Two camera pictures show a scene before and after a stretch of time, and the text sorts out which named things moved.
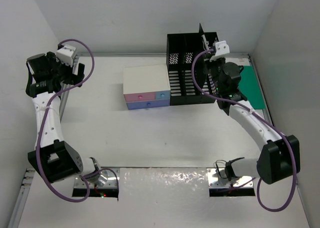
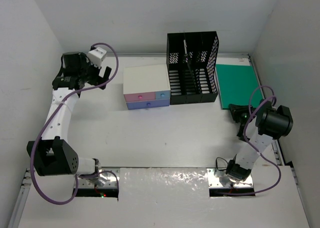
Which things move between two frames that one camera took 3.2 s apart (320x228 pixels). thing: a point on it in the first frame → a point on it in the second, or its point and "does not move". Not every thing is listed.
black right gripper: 220,60 → 236,109
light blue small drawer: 162,94 does not move
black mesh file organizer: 182,50 does not move
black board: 199,44 → 189,77
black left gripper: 72,78 → 97,70
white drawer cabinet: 145,78 does not move
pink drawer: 139,96 does not move
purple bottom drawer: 148,103 does not move
